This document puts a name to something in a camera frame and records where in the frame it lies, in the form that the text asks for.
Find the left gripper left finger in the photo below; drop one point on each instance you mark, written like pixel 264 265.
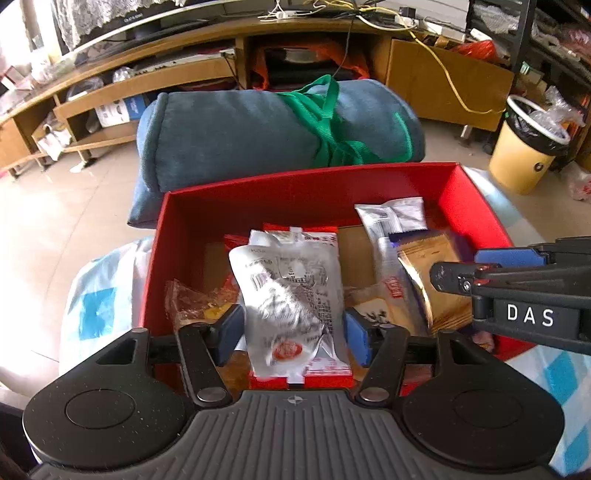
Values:
pixel 203 347

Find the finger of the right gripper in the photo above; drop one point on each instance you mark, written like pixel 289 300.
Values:
pixel 510 257
pixel 467 279

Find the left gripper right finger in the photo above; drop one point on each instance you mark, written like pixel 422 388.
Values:
pixel 381 349

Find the red white snack packet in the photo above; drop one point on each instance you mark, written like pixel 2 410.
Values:
pixel 314 375

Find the purple wafer biscuit packet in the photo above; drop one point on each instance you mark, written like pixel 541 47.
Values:
pixel 408 256

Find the clear bag fried snack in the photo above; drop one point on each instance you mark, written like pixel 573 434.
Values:
pixel 185 306

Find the bread bun in wrapper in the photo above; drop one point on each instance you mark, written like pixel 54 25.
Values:
pixel 382 303

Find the silver white snack packet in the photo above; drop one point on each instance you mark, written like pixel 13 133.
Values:
pixel 392 217

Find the red cardboard box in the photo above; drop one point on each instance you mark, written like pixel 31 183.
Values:
pixel 188 244

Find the white plastic bag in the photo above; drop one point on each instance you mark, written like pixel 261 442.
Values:
pixel 577 181

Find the blue checkered tablecloth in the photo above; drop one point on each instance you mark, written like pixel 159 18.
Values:
pixel 104 302

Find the yellow trash bin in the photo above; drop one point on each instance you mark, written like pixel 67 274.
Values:
pixel 526 146

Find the blue rolled blanket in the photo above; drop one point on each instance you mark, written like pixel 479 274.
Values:
pixel 187 139

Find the wooden TV cabinet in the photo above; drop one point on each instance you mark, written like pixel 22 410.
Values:
pixel 438 83

